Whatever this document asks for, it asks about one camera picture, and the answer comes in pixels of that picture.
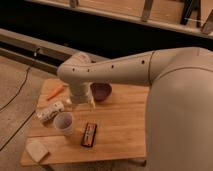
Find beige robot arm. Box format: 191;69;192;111
57;47;213;171

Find white patterned can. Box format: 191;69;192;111
36;101;64;123

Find translucent plastic cup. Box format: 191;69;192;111
53;112;73;136

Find dark purple bowl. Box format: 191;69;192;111
91;83;112;102

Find black floor cable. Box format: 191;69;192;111
0;47;42;152

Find orange carrot toy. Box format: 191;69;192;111
46;85;66;101

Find beige sponge block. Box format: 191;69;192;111
26;140;49;163

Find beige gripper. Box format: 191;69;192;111
70;89;95;109

